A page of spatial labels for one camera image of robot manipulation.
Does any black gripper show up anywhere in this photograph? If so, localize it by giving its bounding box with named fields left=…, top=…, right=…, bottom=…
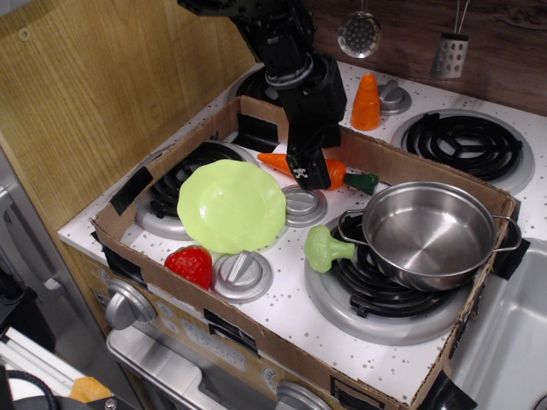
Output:
left=278, top=54, right=347, bottom=190

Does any orange toy carrot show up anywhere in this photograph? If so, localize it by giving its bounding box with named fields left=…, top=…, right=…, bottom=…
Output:
left=257, top=153, right=379, bottom=196

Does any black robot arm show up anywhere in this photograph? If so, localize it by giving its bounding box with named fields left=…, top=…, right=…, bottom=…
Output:
left=179, top=1, right=347, bottom=190

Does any light green plastic plate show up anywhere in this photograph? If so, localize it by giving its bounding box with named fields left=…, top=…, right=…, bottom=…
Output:
left=177, top=160, right=286, bottom=254

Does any silver centre stove knob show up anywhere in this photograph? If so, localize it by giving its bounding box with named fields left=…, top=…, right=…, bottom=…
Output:
left=282, top=184, right=327, bottom=228

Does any silver stove knob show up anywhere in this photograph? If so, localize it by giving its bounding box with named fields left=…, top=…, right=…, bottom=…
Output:
left=378, top=79, right=412, bottom=116
left=282, top=184, right=327, bottom=228
left=210, top=250, right=274, bottom=303

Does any orange toy cone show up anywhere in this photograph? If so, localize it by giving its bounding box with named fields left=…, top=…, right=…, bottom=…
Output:
left=350, top=73, right=381, bottom=131

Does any silver back stove knob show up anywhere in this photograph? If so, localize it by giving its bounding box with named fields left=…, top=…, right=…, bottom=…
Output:
left=378, top=79, right=412, bottom=116

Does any green toy broccoli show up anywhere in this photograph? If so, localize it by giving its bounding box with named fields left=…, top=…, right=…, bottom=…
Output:
left=303, top=225, right=356, bottom=273

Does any hanging metal strainer ladle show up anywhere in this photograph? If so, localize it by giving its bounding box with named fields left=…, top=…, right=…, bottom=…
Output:
left=337, top=1, right=383, bottom=59

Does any stainless steel pot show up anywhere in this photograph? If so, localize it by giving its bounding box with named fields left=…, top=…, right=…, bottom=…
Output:
left=355, top=181, right=522, bottom=292

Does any silver front stove knob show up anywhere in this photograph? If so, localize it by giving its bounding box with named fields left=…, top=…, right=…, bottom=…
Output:
left=210, top=250, right=274, bottom=303

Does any front right black burner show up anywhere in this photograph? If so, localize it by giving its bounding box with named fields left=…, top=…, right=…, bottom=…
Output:
left=304, top=217, right=471, bottom=346

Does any hanging metal grater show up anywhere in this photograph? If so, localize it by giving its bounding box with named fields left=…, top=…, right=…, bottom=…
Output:
left=430, top=1, right=469, bottom=80

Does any red toy strawberry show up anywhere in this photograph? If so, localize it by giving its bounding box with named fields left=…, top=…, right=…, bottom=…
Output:
left=164, top=245, right=213, bottom=290

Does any back right black burner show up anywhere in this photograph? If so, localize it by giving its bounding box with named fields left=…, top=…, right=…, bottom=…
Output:
left=391, top=109, right=535, bottom=195

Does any front left black burner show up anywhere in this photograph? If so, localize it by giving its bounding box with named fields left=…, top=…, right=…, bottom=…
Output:
left=136, top=140, right=257, bottom=241

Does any brown cardboard fence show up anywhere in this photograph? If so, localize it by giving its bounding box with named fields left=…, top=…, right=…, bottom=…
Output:
left=93, top=97, right=496, bottom=409

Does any silver oven knob right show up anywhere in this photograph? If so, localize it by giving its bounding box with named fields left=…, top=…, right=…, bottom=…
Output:
left=274, top=380, right=332, bottom=410

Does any silver oven knob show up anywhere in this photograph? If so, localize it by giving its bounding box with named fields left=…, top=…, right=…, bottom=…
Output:
left=105, top=279, right=157, bottom=330
left=274, top=380, right=332, bottom=410

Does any silver oven knob left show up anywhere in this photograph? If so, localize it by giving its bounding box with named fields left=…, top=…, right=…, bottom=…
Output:
left=105, top=279, right=157, bottom=330

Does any silver toy sink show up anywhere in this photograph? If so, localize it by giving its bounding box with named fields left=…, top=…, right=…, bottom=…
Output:
left=450, top=238, right=546, bottom=409

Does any silver oven door handle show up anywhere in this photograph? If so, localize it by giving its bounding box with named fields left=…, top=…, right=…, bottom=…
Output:
left=107, top=326, right=275, bottom=409

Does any black cable bottom left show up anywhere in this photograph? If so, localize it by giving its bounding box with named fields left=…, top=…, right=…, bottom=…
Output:
left=0, top=369, right=58, bottom=410

